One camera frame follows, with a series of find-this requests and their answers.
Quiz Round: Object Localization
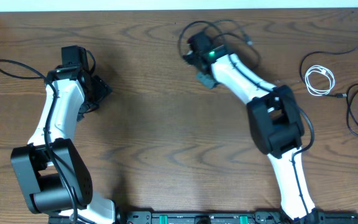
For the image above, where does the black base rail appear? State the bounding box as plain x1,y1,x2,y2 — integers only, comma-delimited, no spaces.
116,210,358,224

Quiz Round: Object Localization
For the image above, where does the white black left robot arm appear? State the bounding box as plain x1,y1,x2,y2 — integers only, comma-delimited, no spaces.
11,45,116,223

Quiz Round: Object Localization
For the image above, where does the white cable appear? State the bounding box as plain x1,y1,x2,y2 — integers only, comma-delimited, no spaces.
304,64,336,97

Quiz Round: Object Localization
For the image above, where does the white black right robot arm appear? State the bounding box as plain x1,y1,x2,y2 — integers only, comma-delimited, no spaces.
183,32,319,223

